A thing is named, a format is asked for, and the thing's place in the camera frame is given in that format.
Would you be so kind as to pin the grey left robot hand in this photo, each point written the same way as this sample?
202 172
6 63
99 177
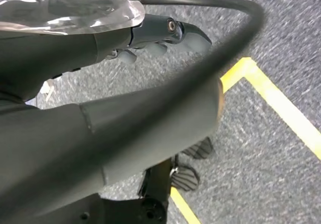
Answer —
50 149

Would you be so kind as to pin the yellow floor tape square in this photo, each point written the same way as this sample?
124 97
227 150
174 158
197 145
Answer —
276 102

